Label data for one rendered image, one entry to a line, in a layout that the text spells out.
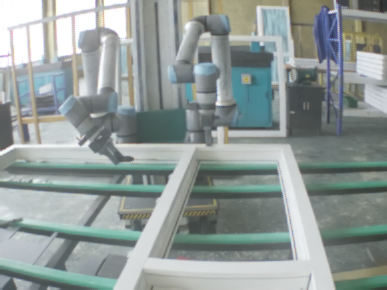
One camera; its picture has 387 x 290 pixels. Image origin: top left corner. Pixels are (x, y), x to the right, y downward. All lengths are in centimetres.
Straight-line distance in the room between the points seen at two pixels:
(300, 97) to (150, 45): 300
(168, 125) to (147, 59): 48
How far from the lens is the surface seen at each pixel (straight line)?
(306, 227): 90
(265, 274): 73
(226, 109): 212
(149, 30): 235
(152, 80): 236
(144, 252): 81
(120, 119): 218
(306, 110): 496
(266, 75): 503
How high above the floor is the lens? 140
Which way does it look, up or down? 18 degrees down
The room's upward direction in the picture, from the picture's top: 3 degrees counter-clockwise
